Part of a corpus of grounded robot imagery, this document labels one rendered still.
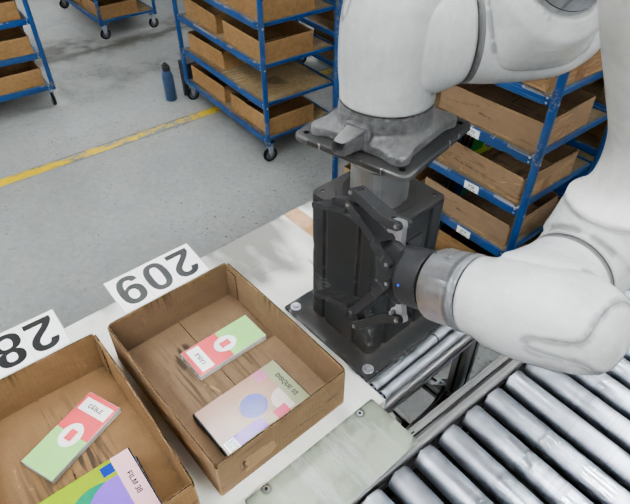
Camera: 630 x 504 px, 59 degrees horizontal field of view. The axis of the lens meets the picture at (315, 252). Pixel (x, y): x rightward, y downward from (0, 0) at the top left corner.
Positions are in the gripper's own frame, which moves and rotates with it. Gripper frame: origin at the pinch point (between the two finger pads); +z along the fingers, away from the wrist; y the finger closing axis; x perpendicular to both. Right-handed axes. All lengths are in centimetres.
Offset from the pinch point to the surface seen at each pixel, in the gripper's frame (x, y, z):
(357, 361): -18.9, -30.5, 14.3
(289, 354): -9.4, -29.2, 24.3
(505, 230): -122, -29, 47
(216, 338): 0.9, -26.1, 35.5
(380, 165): -10.6, 11.1, -0.8
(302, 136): -6.6, 15.2, 12.9
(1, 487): 43, -39, 35
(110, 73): -100, 37, 350
